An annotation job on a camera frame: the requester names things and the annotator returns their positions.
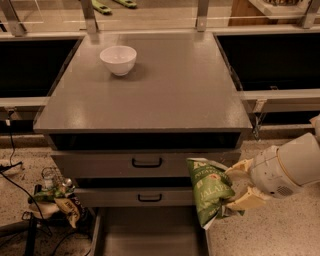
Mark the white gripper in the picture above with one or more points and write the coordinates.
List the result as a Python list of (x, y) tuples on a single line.
[(268, 173)]

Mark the green jalapeno chip bag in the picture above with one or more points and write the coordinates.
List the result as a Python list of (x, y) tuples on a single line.
[(211, 189)]

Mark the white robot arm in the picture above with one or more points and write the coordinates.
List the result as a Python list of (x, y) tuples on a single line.
[(300, 158)]

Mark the grey top drawer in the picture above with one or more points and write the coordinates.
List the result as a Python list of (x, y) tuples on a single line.
[(100, 164)]

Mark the grey open bottom drawer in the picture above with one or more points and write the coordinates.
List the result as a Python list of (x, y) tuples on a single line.
[(149, 231)]

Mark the grey middle drawer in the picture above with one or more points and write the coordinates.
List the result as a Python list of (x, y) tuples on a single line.
[(135, 197)]

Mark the grey drawer cabinet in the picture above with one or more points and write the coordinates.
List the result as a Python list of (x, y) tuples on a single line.
[(178, 97)]

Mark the wooden box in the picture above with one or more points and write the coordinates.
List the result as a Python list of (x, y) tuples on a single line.
[(266, 12)]

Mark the white ceramic bowl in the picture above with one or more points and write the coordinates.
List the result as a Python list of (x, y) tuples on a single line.
[(119, 60)]

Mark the clear plastic bottle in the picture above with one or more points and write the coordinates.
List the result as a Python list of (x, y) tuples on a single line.
[(49, 177)]

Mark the pile of snack bags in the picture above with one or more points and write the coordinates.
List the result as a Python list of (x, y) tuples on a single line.
[(45, 204)]

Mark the green tool right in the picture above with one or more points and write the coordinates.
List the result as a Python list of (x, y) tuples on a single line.
[(127, 3)]

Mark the green tool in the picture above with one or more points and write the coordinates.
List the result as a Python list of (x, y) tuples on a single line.
[(101, 8), (127, 3)]

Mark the green tool left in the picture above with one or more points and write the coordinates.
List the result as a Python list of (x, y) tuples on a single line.
[(101, 8)]

